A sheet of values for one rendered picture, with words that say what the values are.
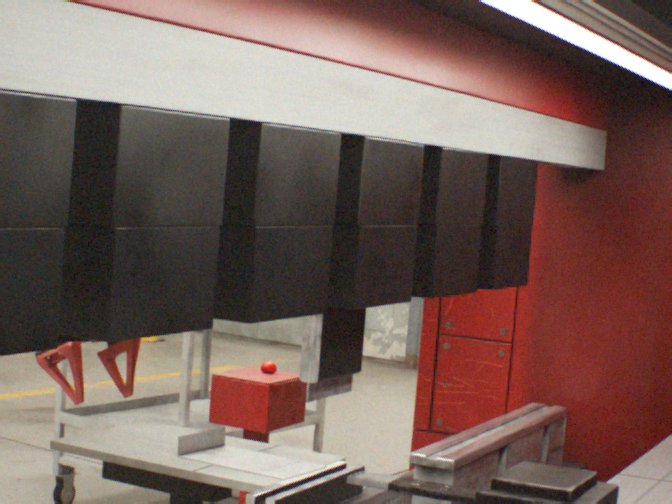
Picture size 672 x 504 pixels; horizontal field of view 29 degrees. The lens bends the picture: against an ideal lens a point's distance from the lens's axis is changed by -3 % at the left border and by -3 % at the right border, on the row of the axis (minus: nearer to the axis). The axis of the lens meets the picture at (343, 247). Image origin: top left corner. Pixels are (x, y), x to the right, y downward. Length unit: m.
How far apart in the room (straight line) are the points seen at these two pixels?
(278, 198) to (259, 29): 0.15
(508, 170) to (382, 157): 0.38
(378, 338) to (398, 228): 8.10
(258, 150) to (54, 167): 0.27
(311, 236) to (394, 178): 0.18
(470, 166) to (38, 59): 0.79
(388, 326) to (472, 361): 7.22
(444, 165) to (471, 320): 0.76
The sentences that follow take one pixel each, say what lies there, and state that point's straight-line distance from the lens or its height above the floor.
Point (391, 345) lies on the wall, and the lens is 9.42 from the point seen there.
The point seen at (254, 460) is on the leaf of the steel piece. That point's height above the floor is 1.00.
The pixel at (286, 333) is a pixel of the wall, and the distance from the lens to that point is 9.87.
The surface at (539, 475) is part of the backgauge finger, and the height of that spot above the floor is 1.04.
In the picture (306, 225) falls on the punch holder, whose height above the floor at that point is 1.26.
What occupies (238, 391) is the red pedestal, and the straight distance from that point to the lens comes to 3.21.
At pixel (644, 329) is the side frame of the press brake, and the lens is 2.12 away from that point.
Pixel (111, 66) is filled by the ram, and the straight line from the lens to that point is 0.92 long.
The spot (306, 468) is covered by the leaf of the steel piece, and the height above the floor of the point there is 1.00.
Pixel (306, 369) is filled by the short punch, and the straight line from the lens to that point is 1.31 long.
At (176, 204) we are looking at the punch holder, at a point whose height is 1.27.
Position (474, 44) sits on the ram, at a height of 1.46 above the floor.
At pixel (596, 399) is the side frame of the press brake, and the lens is 2.15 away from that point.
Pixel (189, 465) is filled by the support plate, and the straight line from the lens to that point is 1.37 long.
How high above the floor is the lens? 1.31
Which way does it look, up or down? 3 degrees down
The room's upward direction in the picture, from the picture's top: 5 degrees clockwise
